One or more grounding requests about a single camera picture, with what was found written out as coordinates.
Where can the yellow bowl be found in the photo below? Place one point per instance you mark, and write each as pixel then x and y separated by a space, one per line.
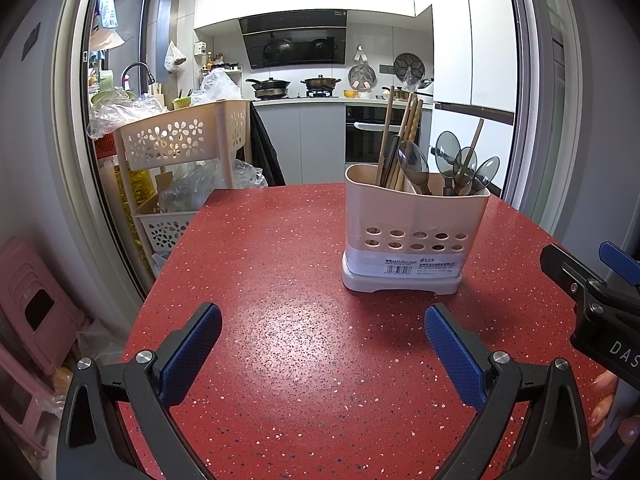
pixel 350 93

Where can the pale bamboo chopstick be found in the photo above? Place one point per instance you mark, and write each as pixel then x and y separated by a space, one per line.
pixel 387 130

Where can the round dark hanging trivet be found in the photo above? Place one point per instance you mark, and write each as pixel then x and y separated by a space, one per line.
pixel 409 64

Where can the pink plastic stool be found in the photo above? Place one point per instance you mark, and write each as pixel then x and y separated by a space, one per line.
pixel 35 305

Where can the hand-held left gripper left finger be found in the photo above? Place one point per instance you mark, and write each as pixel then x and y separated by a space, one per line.
pixel 192 355

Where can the dark wall socket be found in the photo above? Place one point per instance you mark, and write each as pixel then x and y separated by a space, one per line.
pixel 386 68

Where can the small metal saucepan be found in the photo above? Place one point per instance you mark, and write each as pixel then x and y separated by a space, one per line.
pixel 387 93

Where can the green plastic basin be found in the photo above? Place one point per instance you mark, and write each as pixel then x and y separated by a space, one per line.
pixel 107 97

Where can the metal spoons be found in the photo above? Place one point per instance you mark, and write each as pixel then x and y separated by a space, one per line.
pixel 414 160

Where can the black chopstick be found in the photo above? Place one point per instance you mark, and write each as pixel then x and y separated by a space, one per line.
pixel 395 157
pixel 389 162

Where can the beige sink chopstick caddy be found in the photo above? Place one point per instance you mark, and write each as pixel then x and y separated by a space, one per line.
pixel 157 90

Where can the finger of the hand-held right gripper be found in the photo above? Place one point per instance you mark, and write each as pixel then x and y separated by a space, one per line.
pixel 622 262
pixel 570 277

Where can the clear crumpled plastic bags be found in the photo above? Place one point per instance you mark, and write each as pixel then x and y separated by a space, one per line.
pixel 130 112

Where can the black wok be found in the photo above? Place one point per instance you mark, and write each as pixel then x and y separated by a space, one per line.
pixel 270 87

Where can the beige plastic basket cart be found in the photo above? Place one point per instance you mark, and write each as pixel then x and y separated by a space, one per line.
pixel 165 137

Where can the black range hood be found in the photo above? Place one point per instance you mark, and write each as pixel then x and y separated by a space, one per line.
pixel 295 47

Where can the black built-in oven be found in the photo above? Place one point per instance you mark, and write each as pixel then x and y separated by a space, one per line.
pixel 365 140

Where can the grey sliding glass door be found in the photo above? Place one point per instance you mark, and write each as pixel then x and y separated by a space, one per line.
pixel 530 85

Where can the black kitchen faucet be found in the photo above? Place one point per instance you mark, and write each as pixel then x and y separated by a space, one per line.
pixel 137 65

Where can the black hanging garment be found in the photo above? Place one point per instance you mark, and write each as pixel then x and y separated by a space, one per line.
pixel 265 155

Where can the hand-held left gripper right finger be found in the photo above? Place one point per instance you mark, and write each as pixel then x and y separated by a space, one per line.
pixel 452 355

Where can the white rice cooker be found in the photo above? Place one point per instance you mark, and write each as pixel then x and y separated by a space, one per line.
pixel 426 89

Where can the dark wall switch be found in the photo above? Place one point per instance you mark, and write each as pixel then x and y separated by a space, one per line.
pixel 32 37

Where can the lidded metal cooking pot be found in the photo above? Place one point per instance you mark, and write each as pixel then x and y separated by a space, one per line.
pixel 321 82

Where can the clear plastic bag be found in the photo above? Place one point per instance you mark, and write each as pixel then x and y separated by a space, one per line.
pixel 210 185

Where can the beige plastic utensil holder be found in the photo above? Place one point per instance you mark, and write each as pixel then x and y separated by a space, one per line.
pixel 415 215

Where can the white refrigerator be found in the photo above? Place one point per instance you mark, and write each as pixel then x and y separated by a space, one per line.
pixel 475 50

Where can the white hanging plastic bag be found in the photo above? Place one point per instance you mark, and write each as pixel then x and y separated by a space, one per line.
pixel 174 57

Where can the spice rack with bottles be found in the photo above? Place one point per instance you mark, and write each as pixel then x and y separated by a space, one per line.
pixel 220 62

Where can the person's right hand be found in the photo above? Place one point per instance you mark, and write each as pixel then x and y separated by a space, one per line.
pixel 602 395

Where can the round metal steamer rack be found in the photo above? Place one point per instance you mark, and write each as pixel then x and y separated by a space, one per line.
pixel 361 80

